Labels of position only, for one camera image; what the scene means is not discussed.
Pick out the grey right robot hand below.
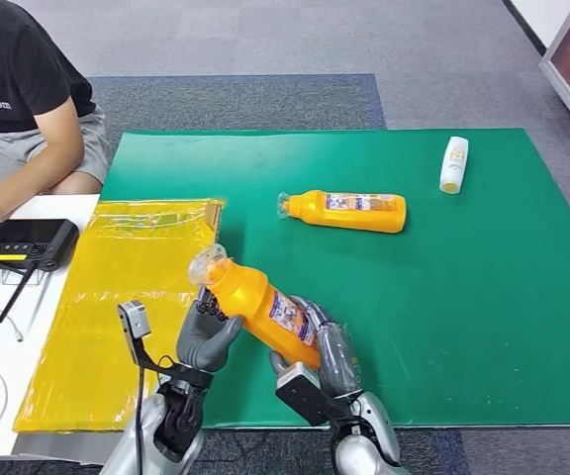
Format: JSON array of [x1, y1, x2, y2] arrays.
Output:
[[268, 296, 363, 398]]

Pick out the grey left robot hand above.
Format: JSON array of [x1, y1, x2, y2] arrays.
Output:
[[176, 285, 244, 374]]

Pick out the orange detergent bottle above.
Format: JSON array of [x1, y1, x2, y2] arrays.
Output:
[[276, 190, 407, 235], [187, 243, 321, 372]]

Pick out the small white bottle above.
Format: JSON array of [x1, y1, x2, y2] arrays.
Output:
[[438, 136, 469, 195]]

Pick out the yellow plastic-wrapped box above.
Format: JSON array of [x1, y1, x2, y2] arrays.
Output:
[[13, 199, 227, 434]]

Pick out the green mat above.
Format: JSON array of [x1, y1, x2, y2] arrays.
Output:
[[101, 128, 570, 430]]

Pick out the black remote controller with antennas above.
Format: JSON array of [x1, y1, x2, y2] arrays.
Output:
[[0, 219, 80, 326]]

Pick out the person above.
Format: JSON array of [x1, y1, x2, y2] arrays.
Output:
[[0, 0, 109, 234]]

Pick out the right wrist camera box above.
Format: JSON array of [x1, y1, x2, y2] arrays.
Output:
[[274, 362, 355, 428]]

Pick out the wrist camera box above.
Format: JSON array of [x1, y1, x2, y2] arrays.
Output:
[[274, 362, 355, 428], [117, 300, 214, 391]]

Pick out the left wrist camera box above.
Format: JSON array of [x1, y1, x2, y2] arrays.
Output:
[[117, 300, 214, 391]]

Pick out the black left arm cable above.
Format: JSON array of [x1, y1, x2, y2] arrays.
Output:
[[134, 356, 178, 475]]

